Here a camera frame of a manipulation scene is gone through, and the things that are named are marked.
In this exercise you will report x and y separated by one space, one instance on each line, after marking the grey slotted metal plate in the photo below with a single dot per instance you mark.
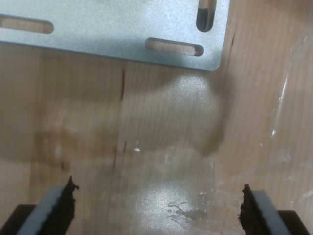
97 24

